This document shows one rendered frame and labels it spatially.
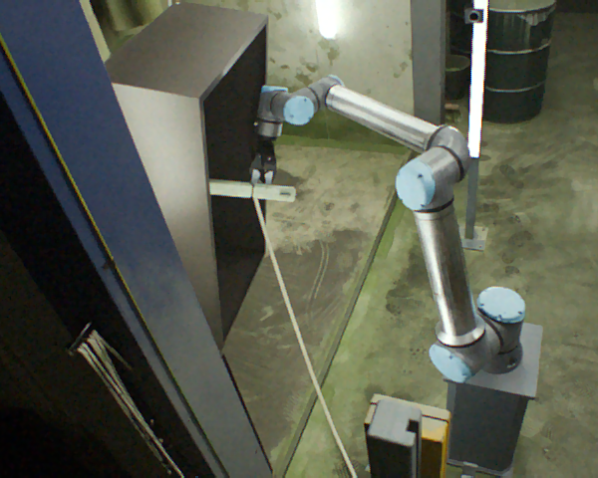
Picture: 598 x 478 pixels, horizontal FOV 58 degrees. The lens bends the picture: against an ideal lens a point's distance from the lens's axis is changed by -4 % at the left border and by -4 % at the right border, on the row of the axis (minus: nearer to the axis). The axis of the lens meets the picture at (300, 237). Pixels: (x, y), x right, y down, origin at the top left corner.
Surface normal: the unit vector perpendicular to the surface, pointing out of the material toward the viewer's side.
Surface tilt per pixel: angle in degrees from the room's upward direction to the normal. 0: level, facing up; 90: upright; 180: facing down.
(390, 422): 0
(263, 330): 0
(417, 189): 83
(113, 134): 90
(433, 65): 90
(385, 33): 90
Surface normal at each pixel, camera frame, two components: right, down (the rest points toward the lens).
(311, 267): -0.15, -0.73
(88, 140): 0.92, 0.14
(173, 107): -0.27, 0.67
